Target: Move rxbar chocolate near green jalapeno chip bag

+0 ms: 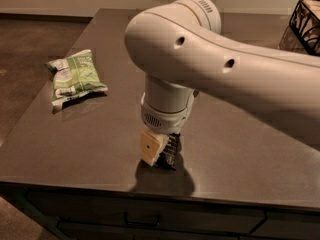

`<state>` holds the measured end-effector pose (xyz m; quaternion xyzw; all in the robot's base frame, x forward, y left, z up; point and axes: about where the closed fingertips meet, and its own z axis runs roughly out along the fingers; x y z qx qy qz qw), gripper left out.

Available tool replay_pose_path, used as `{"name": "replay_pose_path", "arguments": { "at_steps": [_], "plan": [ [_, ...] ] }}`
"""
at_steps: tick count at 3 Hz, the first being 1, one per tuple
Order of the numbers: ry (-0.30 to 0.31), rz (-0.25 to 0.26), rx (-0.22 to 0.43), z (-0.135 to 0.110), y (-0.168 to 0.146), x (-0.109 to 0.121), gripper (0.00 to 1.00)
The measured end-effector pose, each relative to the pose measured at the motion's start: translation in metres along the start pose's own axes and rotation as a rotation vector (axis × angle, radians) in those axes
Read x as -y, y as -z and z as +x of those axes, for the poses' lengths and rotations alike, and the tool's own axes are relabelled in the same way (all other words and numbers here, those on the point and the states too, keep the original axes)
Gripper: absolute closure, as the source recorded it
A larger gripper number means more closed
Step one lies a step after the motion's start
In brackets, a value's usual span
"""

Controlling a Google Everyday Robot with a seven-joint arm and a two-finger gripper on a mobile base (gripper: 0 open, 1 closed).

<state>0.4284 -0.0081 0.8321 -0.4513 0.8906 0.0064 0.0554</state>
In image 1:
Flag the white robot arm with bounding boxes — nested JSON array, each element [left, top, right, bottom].
[[124, 0, 320, 167]]

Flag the black drawer handle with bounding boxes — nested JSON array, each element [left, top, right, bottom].
[[123, 212, 160, 227]]

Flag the green jalapeno chip bag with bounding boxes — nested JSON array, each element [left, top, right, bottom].
[[45, 49, 108, 107]]

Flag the black wire basket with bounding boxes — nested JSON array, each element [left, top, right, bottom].
[[289, 0, 320, 56]]

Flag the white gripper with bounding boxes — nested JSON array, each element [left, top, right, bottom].
[[140, 93, 194, 166]]

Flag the black rxbar chocolate bar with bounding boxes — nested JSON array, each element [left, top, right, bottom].
[[156, 133, 180, 170]]

